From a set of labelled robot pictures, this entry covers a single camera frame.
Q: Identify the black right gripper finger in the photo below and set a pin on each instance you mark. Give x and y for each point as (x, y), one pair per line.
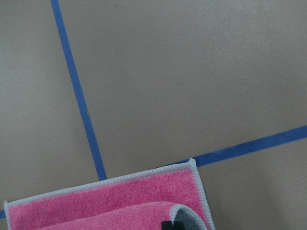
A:
(172, 225)

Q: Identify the pink grey microfibre towel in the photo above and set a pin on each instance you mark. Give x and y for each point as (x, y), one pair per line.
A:
(138, 201)

